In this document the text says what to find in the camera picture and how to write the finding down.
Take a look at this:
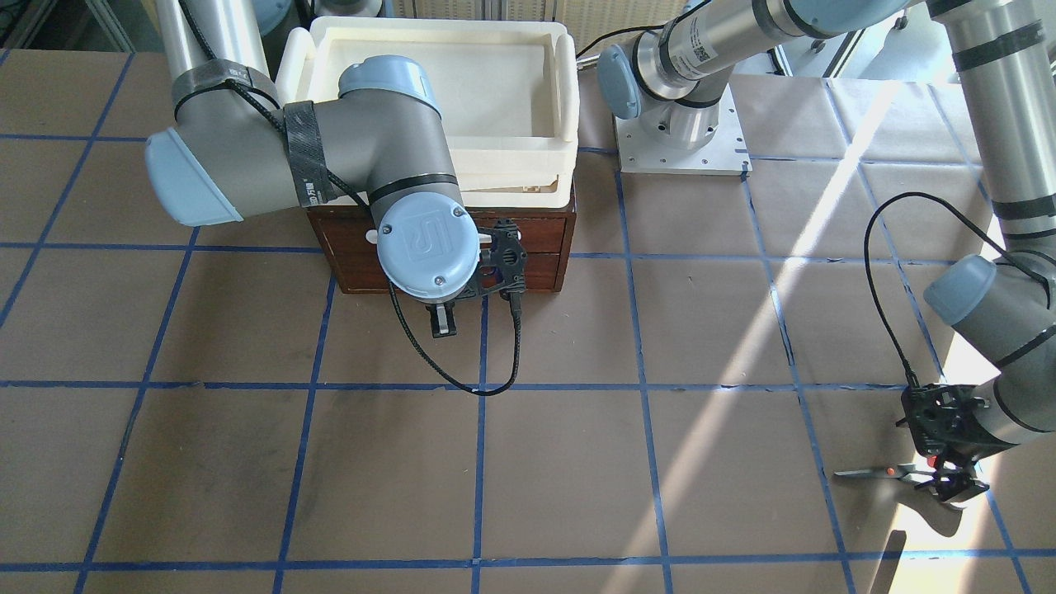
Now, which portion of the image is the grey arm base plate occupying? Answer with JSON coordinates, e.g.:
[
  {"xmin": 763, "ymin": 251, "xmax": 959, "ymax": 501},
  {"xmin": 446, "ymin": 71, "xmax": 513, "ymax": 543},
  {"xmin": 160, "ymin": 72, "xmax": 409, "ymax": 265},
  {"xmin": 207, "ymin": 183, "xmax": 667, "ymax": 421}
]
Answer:
[{"xmin": 615, "ymin": 89, "xmax": 753, "ymax": 177}]

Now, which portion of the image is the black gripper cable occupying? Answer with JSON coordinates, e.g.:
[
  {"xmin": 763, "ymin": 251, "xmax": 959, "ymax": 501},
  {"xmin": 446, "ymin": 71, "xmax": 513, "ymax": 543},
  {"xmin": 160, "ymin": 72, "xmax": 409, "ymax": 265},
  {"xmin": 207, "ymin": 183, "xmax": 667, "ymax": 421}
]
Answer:
[{"xmin": 864, "ymin": 191, "xmax": 1056, "ymax": 389}]

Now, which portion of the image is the cream plastic tray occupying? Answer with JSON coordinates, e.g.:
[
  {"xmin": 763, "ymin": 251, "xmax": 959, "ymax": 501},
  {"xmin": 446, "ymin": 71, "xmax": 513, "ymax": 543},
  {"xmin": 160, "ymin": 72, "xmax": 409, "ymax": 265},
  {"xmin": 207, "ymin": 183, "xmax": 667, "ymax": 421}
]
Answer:
[{"xmin": 276, "ymin": 16, "xmax": 580, "ymax": 208}]

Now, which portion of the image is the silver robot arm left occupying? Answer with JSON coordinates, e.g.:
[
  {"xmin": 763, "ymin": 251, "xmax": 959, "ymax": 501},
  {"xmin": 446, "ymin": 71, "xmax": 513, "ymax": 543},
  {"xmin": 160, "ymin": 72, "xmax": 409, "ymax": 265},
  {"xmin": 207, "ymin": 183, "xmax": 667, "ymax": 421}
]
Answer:
[{"xmin": 592, "ymin": 1, "xmax": 1054, "ymax": 505}]

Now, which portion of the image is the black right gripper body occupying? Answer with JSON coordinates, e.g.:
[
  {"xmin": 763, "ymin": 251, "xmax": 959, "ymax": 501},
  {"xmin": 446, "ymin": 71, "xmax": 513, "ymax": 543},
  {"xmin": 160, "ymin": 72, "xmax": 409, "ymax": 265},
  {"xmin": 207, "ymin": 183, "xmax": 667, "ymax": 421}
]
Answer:
[{"xmin": 461, "ymin": 221, "xmax": 527, "ymax": 299}]

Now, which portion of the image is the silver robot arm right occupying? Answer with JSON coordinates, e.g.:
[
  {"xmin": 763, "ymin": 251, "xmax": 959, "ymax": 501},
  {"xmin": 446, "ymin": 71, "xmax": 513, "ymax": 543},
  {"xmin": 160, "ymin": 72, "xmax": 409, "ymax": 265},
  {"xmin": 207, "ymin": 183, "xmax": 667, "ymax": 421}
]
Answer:
[{"xmin": 146, "ymin": 1, "xmax": 526, "ymax": 337}]

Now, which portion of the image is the dark wooden drawer cabinet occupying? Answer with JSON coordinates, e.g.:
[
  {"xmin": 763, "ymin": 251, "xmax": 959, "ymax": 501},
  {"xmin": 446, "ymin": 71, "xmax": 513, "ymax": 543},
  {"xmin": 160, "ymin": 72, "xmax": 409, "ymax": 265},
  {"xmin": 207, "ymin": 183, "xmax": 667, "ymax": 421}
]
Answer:
[{"xmin": 307, "ymin": 194, "xmax": 577, "ymax": 294}]

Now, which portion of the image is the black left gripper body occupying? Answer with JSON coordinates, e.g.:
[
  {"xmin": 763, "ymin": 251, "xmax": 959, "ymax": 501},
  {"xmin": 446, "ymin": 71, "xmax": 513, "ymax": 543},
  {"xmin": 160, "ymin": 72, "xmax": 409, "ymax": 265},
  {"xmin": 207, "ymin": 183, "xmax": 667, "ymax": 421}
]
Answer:
[{"xmin": 900, "ymin": 384, "xmax": 1011, "ymax": 459}]

